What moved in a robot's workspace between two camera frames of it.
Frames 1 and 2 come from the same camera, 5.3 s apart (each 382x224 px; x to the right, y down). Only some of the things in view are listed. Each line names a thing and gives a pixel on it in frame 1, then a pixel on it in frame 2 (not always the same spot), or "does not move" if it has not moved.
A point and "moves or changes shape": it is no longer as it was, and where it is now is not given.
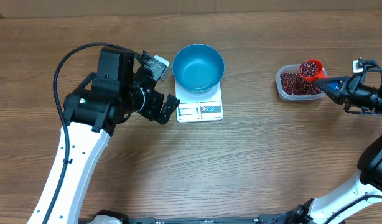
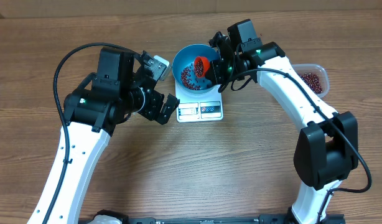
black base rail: [280, 218] does not move
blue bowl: [198, 69] does not move
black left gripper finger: [168, 109] does not move
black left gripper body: [151, 104] does not move
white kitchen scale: [199, 107] does not move
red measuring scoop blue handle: [312, 70] to [201, 64]
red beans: [292, 84] moves or changes shape
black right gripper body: [368, 97] to [226, 71]
